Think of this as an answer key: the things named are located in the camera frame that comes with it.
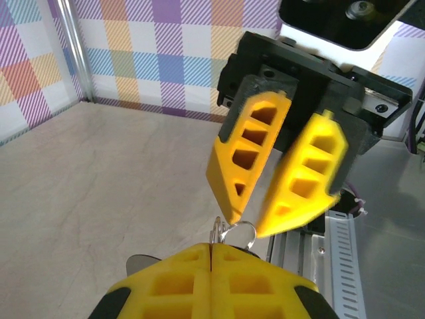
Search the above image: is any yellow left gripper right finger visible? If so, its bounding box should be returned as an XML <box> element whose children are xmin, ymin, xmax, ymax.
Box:
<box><xmin>211</xmin><ymin>245</ymin><xmax>339</xmax><ymax>319</ymax></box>

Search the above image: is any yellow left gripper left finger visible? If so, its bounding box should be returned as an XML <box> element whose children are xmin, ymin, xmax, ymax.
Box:
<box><xmin>88</xmin><ymin>243</ymin><xmax>212</xmax><ymax>319</ymax></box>

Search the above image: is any silver keyring holder with rings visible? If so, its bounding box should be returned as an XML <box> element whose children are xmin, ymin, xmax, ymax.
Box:
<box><xmin>126</xmin><ymin>215</ymin><xmax>258</xmax><ymax>276</ymax></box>

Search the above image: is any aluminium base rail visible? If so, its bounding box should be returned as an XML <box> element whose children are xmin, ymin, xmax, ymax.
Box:
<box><xmin>265</xmin><ymin>229</ymin><xmax>326</xmax><ymax>319</ymax></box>

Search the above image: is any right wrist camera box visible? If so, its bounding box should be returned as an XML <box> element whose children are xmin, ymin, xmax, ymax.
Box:
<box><xmin>278</xmin><ymin>0</ymin><xmax>418</xmax><ymax>53</ymax></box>

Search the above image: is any slotted white cable duct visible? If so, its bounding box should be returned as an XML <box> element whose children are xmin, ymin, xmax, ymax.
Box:
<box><xmin>323</xmin><ymin>212</ymin><xmax>368</xmax><ymax>319</ymax></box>

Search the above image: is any aluminium corner post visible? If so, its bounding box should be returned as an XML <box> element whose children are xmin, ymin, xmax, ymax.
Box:
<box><xmin>61</xmin><ymin>0</ymin><xmax>94</xmax><ymax>103</ymax></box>

